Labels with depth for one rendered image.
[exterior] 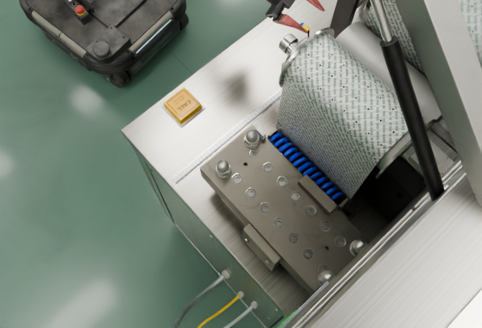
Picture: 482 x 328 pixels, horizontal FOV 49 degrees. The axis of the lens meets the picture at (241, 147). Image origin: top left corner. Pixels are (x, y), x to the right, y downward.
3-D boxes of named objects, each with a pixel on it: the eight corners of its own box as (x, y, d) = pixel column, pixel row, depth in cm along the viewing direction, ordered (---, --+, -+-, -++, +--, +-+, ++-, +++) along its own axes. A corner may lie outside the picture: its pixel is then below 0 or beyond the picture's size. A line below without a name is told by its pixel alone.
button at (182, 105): (184, 90, 139) (183, 86, 136) (202, 108, 137) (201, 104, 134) (164, 106, 137) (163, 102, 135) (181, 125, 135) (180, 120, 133)
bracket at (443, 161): (425, 141, 93) (429, 137, 91) (451, 164, 92) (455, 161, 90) (407, 159, 92) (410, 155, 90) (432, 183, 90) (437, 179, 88)
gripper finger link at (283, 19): (298, 41, 122) (266, 16, 120) (315, 15, 122) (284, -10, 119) (307, 41, 116) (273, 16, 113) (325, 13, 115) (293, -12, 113)
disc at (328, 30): (325, 56, 111) (338, 13, 97) (328, 57, 111) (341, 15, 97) (275, 97, 107) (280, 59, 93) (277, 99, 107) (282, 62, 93)
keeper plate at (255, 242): (248, 234, 124) (249, 222, 113) (277, 265, 121) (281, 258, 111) (240, 241, 123) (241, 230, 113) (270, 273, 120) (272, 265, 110)
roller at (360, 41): (354, 43, 119) (366, 11, 108) (441, 119, 112) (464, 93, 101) (317, 75, 116) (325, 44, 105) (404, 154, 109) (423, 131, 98)
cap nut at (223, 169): (224, 159, 118) (223, 152, 113) (234, 171, 117) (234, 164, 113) (211, 169, 117) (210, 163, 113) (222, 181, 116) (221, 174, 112)
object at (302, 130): (277, 125, 122) (283, 88, 105) (351, 199, 116) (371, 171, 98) (275, 127, 122) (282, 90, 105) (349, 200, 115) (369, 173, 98)
